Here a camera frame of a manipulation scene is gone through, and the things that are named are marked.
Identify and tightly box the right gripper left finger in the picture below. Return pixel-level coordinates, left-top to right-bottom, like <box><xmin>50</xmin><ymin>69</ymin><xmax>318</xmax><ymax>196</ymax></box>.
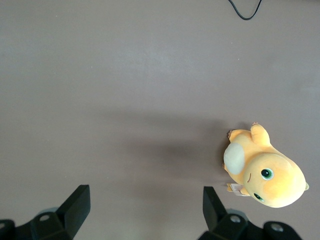
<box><xmin>0</xmin><ymin>184</ymin><xmax>91</xmax><ymax>240</ymax></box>

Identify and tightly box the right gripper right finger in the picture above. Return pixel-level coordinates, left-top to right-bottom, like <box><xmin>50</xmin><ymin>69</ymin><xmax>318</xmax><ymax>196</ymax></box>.
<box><xmin>198</xmin><ymin>186</ymin><xmax>303</xmax><ymax>240</ymax></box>

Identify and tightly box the thin black looped cable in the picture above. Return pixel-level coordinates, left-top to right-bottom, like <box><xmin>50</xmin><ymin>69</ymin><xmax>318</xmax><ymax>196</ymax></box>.
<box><xmin>227</xmin><ymin>0</ymin><xmax>263</xmax><ymax>20</ymax></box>

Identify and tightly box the orange plush toy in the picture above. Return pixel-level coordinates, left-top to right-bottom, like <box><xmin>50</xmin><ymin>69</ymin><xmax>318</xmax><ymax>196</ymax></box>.
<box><xmin>221</xmin><ymin>121</ymin><xmax>311</xmax><ymax>209</ymax></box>

